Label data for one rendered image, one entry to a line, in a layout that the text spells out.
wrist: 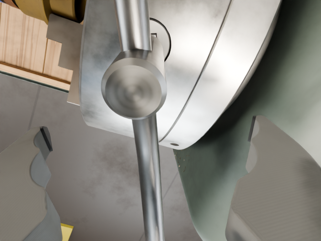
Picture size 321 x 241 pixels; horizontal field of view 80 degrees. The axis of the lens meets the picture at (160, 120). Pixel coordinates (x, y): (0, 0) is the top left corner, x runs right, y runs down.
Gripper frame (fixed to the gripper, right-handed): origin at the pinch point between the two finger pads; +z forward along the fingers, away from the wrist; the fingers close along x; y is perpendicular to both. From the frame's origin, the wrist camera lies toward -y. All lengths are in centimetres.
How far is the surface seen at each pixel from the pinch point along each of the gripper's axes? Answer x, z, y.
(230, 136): 7.9, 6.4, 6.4
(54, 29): -12.4, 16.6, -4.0
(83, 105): -6.4, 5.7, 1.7
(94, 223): -68, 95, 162
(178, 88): 2.2, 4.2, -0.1
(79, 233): -83, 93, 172
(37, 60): -28.1, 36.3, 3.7
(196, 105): 3.7, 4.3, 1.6
